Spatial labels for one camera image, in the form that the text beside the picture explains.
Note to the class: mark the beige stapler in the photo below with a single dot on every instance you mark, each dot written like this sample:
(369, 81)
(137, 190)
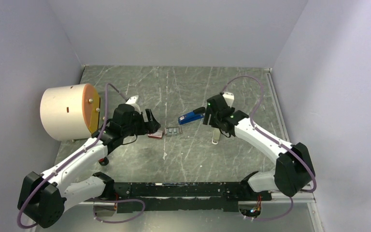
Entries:
(216, 136)

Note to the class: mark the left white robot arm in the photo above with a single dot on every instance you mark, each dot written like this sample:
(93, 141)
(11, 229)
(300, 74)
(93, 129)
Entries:
(46, 196)

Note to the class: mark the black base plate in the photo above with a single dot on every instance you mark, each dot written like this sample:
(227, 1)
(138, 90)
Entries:
(224, 196)

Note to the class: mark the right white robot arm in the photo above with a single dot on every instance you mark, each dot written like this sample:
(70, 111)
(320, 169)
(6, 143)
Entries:
(293, 165)

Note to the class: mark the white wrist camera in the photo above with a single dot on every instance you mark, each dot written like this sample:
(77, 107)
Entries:
(229, 98)
(133, 101)

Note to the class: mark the cream cylindrical drum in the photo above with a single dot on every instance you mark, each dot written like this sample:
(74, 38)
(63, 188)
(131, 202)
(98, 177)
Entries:
(70, 112)

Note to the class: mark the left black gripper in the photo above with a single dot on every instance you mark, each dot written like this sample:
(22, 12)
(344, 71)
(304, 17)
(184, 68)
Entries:
(150, 126)

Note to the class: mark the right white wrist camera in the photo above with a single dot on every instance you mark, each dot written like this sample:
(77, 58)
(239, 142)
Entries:
(229, 98)

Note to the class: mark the blue stapler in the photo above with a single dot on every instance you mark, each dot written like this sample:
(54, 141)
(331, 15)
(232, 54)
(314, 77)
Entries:
(192, 116)

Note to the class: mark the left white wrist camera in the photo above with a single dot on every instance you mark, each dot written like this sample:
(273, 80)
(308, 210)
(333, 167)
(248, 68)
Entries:
(133, 101)

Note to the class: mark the red white staple box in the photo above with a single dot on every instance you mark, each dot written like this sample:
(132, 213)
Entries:
(158, 134)

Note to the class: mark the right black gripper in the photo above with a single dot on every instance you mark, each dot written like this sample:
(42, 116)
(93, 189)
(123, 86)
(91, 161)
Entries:
(206, 119)

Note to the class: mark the red emergency stop button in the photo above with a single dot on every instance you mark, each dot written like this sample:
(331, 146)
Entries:
(104, 161)

